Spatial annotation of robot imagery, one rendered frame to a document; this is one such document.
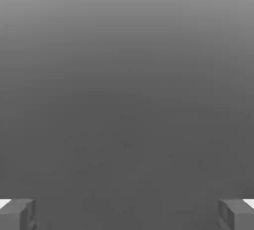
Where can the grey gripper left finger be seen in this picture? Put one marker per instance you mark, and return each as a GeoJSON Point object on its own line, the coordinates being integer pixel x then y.
{"type": "Point", "coordinates": [15, 215]}

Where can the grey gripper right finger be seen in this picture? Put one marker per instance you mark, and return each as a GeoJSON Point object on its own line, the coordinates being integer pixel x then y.
{"type": "Point", "coordinates": [238, 215]}

